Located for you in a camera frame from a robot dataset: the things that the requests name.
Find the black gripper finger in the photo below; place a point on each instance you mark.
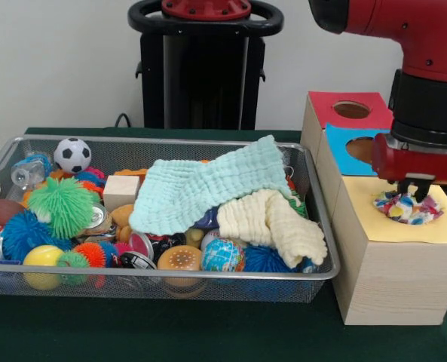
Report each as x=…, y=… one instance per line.
x=402, y=187
x=422, y=190

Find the cream waffle cloth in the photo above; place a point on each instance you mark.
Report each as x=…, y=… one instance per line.
x=268, y=222

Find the burger squeeze toy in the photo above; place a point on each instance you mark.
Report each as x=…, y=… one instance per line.
x=179, y=258

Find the shallow clear mesh bin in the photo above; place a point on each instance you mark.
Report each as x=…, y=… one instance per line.
x=125, y=151

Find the small brown football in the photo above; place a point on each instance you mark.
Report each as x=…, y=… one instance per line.
x=0, y=211

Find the yellow ball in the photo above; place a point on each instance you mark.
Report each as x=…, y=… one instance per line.
x=42, y=256

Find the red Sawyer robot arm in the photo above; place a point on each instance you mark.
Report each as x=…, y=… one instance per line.
x=426, y=56

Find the lime green spiky ball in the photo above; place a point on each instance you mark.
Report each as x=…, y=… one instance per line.
x=63, y=205

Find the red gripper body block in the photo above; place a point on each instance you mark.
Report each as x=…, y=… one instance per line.
x=415, y=164

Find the dark green table cloth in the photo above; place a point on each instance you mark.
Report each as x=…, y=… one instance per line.
x=170, y=332

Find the small soccer ball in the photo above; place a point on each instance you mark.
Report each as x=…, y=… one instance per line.
x=72, y=155

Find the plain wooden block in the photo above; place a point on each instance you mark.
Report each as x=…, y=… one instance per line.
x=121, y=190

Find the globe print ball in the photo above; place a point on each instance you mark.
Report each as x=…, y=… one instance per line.
x=223, y=255

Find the mint green waffle cloth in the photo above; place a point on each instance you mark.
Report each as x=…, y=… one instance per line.
x=208, y=181

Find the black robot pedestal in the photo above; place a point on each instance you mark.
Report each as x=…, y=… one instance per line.
x=208, y=75

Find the wooden box with three holes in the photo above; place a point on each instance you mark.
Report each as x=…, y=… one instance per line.
x=396, y=279

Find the blue spiky ball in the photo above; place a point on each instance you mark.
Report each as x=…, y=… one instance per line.
x=23, y=235

